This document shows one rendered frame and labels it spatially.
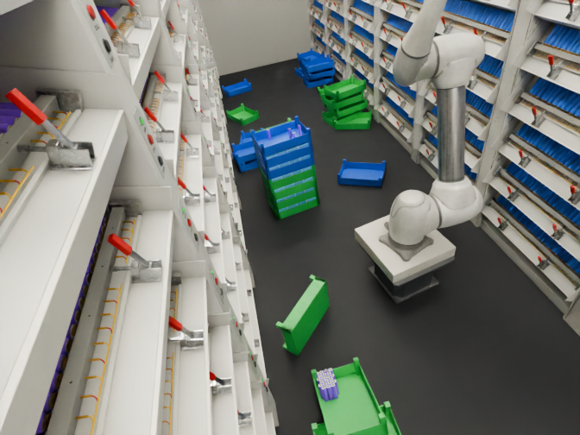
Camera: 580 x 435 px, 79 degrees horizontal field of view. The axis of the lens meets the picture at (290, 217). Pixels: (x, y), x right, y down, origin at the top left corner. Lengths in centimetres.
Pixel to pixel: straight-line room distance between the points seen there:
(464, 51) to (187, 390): 132
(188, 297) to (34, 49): 48
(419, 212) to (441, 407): 75
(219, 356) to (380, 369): 90
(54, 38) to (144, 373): 43
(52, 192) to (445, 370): 153
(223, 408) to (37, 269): 59
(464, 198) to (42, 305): 150
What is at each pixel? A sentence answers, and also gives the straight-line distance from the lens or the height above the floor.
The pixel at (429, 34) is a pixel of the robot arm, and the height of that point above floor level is 113.
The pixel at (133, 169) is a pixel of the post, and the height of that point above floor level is 121.
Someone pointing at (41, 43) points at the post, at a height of 141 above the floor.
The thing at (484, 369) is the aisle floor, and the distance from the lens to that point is 172.
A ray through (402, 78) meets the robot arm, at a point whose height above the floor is 97.
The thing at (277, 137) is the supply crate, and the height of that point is 48.
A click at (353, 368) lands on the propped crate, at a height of 3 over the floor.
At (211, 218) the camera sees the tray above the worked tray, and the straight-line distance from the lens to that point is 124.
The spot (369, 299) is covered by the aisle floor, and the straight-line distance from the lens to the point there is 182.
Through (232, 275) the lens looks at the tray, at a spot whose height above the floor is 54.
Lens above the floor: 149
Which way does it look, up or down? 41 degrees down
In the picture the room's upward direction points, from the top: 12 degrees counter-clockwise
